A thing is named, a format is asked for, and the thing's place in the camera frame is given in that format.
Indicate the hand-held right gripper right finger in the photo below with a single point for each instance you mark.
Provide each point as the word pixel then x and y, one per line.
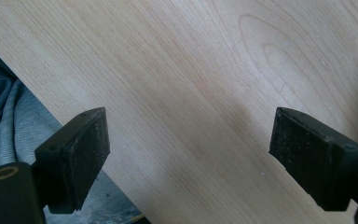
pixel 317 161

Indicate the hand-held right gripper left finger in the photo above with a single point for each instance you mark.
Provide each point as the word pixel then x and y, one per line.
pixel 74 161

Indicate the grey clothing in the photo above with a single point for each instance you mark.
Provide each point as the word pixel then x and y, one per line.
pixel 9 130

